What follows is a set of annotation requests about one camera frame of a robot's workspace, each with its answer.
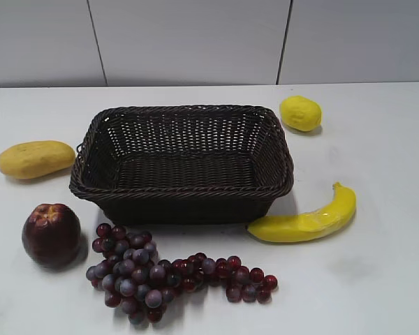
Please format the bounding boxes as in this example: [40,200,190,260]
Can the dark brown wicker basket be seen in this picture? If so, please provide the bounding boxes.
[69,105,294,225]

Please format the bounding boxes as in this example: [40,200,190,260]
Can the dark red apple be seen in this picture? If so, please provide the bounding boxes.
[22,203,81,269]

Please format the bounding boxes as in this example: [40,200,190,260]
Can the yellow lemon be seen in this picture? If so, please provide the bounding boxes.
[279,96,323,132]

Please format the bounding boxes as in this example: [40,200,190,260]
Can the yellow orange mango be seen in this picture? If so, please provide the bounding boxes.
[0,140,75,180]

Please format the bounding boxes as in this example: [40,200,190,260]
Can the purple red grape bunch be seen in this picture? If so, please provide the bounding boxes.
[86,223,278,325]

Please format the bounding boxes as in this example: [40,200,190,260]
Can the yellow banana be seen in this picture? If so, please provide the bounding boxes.
[247,182,356,244]

